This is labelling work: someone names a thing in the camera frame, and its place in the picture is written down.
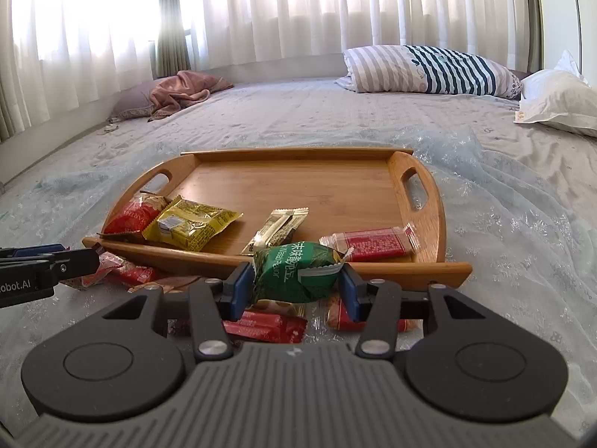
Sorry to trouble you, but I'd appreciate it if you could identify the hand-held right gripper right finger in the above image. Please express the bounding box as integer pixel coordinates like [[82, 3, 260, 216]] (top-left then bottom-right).
[[338, 264, 502, 361]]

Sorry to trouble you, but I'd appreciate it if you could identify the white pink snack packet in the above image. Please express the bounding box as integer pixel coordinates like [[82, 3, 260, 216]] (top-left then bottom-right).
[[63, 251, 124, 290]]

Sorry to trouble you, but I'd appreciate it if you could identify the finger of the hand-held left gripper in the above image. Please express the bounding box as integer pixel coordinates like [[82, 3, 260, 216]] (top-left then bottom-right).
[[0, 243, 71, 262], [32, 247, 102, 287]]

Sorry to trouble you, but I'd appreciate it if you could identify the white sheer curtain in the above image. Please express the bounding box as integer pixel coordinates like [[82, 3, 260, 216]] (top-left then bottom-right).
[[0, 0, 162, 143], [187, 0, 532, 73]]

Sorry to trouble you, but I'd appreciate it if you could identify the white wardrobe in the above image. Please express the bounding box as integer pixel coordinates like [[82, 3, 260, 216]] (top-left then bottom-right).
[[541, 0, 597, 75]]

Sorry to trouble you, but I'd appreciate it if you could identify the grey bed sheet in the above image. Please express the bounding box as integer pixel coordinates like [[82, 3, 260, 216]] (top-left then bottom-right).
[[0, 75, 597, 225]]

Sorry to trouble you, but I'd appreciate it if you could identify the pink blanket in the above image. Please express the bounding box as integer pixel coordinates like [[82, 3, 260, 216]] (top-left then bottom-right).
[[147, 70, 235, 123]]

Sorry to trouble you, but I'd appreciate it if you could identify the green snack packet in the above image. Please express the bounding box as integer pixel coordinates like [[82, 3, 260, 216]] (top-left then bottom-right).
[[252, 241, 355, 304]]

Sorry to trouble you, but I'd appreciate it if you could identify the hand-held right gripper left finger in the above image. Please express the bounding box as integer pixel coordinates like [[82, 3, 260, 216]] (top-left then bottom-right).
[[100, 261, 255, 362]]

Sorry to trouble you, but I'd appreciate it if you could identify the striped pillow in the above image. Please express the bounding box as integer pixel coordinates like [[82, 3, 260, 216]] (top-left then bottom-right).
[[335, 45, 523, 100]]

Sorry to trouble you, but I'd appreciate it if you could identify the white pillow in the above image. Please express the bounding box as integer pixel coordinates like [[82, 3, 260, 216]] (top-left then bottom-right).
[[513, 50, 597, 138]]

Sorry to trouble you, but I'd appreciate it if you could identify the red sausage stick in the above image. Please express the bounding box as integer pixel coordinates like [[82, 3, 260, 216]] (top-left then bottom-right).
[[325, 296, 418, 333]]

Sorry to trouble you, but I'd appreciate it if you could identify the large red snack packet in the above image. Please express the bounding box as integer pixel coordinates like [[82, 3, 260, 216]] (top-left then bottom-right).
[[103, 191, 169, 235]]

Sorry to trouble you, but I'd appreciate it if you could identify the small cream candy packet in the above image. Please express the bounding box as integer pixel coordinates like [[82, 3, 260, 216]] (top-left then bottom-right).
[[241, 208, 310, 256]]

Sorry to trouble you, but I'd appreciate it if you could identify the beige snack packet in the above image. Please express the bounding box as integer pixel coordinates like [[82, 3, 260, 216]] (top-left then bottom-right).
[[254, 299, 306, 318]]

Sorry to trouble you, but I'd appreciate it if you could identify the dark red snack packet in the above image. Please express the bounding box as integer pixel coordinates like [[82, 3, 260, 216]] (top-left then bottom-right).
[[105, 261, 162, 287]]

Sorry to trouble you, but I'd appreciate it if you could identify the grey-green curtain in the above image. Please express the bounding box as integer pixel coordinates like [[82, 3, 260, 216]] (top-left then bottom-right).
[[526, 0, 545, 73], [155, 0, 193, 78]]

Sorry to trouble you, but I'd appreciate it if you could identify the red label biscuit packet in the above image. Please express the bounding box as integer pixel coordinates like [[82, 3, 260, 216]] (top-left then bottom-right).
[[319, 224, 421, 263]]

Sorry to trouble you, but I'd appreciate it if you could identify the brown almond chocolate packet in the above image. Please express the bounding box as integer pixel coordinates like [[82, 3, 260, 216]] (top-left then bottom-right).
[[127, 274, 206, 295]]

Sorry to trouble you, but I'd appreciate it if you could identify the yellow snack packet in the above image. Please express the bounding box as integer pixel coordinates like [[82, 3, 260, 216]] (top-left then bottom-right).
[[142, 196, 243, 252]]

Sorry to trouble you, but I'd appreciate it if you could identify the purple pillow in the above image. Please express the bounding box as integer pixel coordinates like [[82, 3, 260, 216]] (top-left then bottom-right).
[[108, 80, 164, 122]]

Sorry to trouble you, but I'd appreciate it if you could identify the wooden tray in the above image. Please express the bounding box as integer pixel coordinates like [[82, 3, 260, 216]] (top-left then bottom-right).
[[82, 147, 473, 285]]

